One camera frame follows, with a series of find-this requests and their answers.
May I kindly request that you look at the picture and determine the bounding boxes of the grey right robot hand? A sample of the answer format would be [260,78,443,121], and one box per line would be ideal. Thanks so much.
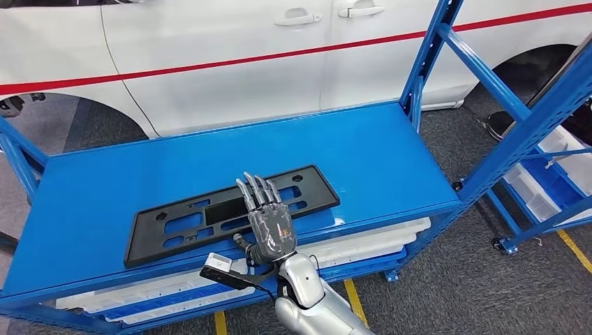
[232,172,298,265]

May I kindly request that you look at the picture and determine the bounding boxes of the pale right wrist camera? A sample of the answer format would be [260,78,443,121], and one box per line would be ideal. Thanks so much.
[200,253,260,292]

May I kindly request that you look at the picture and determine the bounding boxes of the pole stand black round base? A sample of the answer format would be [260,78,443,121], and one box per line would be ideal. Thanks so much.
[485,32,592,142]

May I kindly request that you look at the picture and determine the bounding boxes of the white plastic bin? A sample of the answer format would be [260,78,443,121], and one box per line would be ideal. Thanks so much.
[538,126,592,195]
[503,164,592,224]

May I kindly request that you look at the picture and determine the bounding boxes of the white car red stripe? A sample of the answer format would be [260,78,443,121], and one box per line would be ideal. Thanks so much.
[0,0,592,140]

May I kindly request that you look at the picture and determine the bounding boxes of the black plastic parts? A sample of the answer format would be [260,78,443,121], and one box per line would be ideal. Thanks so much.
[573,97,592,145]

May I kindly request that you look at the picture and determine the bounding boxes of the blue metal shelf rack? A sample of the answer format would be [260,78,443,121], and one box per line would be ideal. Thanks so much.
[0,0,592,335]

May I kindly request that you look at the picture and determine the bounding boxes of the black licence plate frame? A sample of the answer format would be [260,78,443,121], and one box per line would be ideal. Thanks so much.
[124,164,341,269]

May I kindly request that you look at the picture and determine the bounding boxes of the blue plastic bin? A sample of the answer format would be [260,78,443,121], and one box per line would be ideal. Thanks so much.
[520,154,584,210]

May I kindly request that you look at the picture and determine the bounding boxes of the blue shelf rack on casters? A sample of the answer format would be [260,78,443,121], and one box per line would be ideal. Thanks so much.
[483,108,592,256]

